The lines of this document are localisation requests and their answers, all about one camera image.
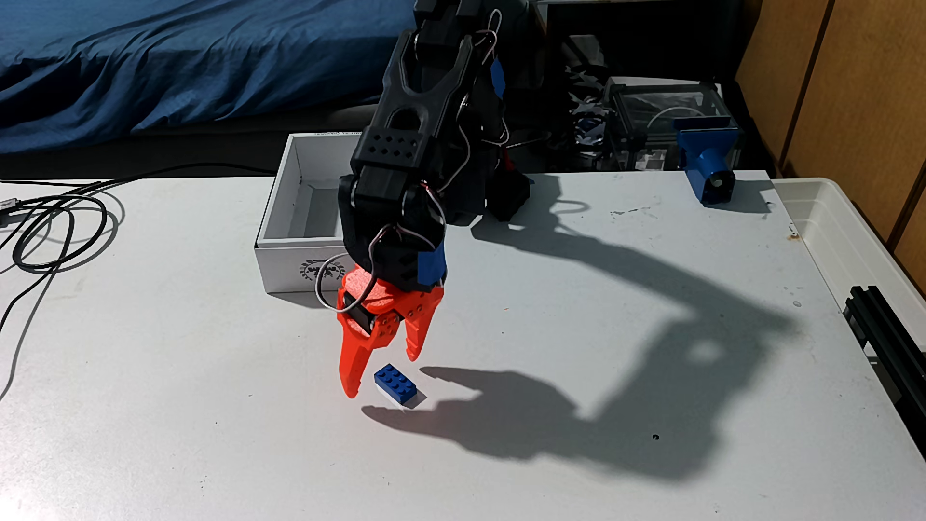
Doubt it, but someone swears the black shelf unit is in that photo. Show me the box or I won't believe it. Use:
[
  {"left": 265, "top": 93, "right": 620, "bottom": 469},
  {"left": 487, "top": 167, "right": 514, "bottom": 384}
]
[{"left": 535, "top": 0, "right": 746, "bottom": 173}]

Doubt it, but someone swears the black aluminium extrusion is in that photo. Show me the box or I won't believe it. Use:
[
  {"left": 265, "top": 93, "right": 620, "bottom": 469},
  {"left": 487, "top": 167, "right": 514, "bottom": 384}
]
[{"left": 843, "top": 286, "right": 926, "bottom": 460}]

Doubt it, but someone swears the white plastic bin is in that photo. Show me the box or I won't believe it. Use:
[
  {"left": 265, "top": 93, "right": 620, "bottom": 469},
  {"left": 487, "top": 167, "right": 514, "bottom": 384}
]
[{"left": 770, "top": 177, "right": 926, "bottom": 363}]

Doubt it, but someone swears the clear plastic enclosure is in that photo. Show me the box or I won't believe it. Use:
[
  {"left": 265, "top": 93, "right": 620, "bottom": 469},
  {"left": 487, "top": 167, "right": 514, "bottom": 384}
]
[{"left": 604, "top": 77, "right": 739, "bottom": 173}]

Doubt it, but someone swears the black cable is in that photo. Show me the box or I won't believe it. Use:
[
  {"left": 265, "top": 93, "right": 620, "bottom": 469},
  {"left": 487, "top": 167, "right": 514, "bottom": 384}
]
[{"left": 0, "top": 163, "right": 279, "bottom": 402}]

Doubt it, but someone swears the blue printed plastic mount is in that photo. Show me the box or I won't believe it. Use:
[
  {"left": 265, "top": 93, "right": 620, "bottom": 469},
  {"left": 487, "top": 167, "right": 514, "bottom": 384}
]
[{"left": 675, "top": 129, "right": 740, "bottom": 206}]

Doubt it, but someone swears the brown wooden cabinet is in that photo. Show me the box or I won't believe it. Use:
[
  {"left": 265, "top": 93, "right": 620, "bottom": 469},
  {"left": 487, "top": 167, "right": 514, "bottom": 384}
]
[{"left": 734, "top": 0, "right": 926, "bottom": 298}]

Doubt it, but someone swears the white cardboard box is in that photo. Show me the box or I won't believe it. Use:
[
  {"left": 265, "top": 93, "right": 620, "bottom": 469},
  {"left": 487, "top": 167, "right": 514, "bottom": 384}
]
[{"left": 255, "top": 132, "right": 392, "bottom": 294}]

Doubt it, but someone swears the blue bed sheet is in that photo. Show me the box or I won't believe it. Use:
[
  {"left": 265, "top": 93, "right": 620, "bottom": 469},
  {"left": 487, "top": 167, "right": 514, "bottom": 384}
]
[{"left": 0, "top": 0, "right": 421, "bottom": 154}]

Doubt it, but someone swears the dark bed frame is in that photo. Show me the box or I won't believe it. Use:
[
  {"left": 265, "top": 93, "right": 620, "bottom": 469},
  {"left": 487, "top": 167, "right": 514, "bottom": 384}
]
[{"left": 0, "top": 97, "right": 406, "bottom": 182}]

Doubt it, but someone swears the blue toy brick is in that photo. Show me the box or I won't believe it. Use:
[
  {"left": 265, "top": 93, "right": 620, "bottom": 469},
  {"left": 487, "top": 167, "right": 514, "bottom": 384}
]
[{"left": 374, "top": 362, "right": 418, "bottom": 405}]

